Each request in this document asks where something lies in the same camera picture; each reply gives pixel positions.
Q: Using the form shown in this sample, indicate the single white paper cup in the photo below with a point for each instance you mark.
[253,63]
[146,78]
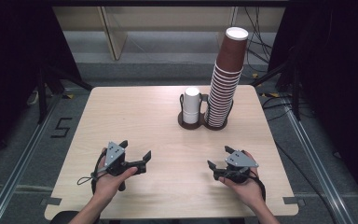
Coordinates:
[191,98]

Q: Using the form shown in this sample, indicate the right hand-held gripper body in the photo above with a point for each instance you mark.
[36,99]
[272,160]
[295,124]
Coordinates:
[239,160]

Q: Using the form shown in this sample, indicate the grey tape piece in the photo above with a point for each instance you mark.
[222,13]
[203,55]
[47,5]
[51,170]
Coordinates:
[51,201]
[293,201]

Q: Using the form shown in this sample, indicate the person's left hand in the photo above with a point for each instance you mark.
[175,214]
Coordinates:
[108,185]

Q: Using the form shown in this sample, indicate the black metal stand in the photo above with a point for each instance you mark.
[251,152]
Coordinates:
[42,93]
[295,93]

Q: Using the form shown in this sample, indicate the black curtain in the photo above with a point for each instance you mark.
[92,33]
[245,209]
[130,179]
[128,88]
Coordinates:
[9,62]
[338,77]

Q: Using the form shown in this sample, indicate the person's right hand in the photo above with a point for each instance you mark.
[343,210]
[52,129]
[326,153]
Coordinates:
[248,188]

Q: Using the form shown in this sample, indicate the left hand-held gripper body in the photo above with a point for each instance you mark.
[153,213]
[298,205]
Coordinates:
[114,154]

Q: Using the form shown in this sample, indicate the stack of brown paper cups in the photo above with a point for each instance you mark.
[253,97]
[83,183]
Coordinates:
[220,99]

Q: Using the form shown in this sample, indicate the dark brown cup holder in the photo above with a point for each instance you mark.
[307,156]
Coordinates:
[202,120]

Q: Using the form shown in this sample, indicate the aluminium floor rail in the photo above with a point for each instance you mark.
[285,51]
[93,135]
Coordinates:
[12,183]
[317,168]

